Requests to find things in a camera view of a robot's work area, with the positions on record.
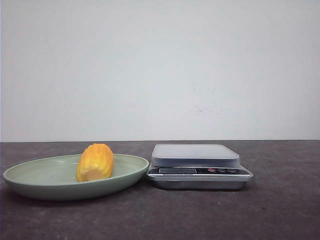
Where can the yellow corn cob piece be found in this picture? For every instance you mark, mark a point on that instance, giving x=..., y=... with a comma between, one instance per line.
x=95, y=163

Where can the silver digital kitchen scale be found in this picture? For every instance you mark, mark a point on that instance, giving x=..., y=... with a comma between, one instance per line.
x=197, y=167

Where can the light green shallow plate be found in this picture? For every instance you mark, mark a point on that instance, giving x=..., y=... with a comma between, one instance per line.
x=54, y=178

